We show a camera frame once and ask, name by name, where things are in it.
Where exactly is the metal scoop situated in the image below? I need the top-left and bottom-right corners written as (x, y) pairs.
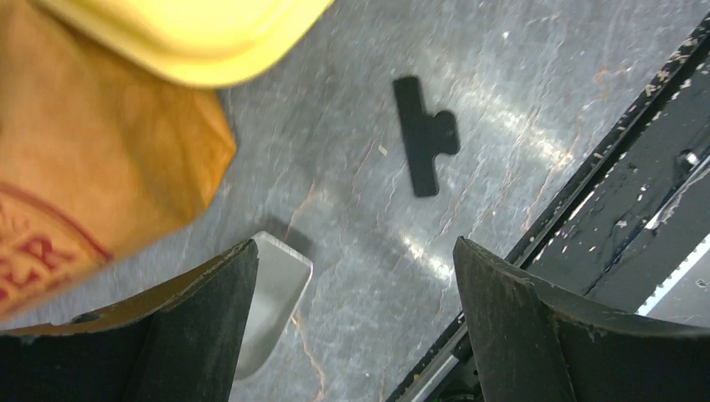
top-left (234, 231), bottom-right (313, 381)

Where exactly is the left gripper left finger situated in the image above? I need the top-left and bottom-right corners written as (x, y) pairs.
top-left (1, 240), bottom-right (259, 401)

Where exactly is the orange paper grocery bag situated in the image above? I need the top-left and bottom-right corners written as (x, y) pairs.
top-left (1, 1), bottom-right (236, 320)

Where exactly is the black bag clip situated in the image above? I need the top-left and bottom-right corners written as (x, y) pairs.
top-left (393, 76), bottom-right (460, 198)

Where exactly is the slotted cable duct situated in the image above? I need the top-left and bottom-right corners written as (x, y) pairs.
top-left (635, 235), bottom-right (709, 317)

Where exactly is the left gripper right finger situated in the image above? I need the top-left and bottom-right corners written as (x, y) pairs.
top-left (453, 238), bottom-right (709, 401)

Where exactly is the yellow litter box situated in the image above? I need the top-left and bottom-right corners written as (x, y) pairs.
top-left (41, 0), bottom-right (331, 88)

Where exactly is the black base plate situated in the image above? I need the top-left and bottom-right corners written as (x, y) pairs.
top-left (391, 18), bottom-right (709, 401)

